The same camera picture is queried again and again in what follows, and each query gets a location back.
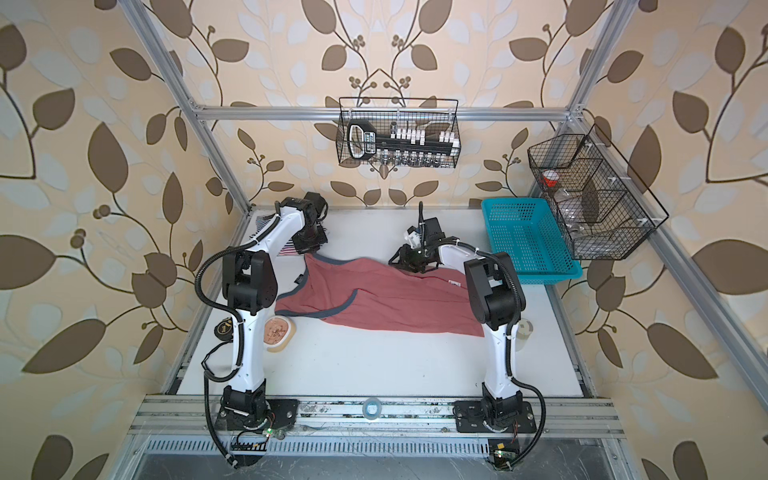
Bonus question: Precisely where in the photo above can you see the black wire basket right wall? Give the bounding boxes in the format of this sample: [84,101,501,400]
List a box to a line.
[527,125,669,260]

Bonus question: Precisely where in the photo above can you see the black wire basket back wall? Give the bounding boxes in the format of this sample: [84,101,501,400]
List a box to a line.
[334,95,462,169]

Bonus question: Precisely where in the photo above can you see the red striped folded tank top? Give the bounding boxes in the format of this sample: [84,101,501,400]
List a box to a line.
[278,240,299,256]

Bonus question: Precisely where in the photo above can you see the red white item in basket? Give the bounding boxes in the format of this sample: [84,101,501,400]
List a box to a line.
[541,170,560,189]

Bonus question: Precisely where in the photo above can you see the white tape roll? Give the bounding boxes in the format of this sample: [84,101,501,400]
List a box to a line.
[515,318,534,352]

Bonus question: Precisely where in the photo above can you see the teal plastic basket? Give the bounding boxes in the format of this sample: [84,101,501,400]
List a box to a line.
[481,197,583,285]

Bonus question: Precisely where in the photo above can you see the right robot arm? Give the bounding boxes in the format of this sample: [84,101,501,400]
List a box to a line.
[389,205,547,471]

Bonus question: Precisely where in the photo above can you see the black handled tool in basket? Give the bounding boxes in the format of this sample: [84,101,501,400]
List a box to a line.
[345,120,461,162]

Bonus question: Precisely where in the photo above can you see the black wire basket wall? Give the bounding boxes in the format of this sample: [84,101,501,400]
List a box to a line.
[527,125,669,260]
[334,95,462,169]

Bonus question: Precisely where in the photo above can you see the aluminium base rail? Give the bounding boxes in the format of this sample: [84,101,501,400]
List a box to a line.
[107,395,637,480]

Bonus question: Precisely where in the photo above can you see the beige round tape dispenser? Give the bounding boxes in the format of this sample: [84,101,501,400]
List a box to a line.
[263,316,296,353]

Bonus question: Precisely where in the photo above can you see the maroon tank top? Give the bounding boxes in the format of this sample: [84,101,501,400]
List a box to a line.
[275,255,483,337]

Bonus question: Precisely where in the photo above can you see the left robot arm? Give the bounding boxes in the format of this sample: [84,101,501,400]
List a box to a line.
[194,192,328,469]

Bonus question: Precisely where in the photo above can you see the blue striped tank top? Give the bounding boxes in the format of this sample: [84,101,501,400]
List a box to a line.
[251,214,281,242]

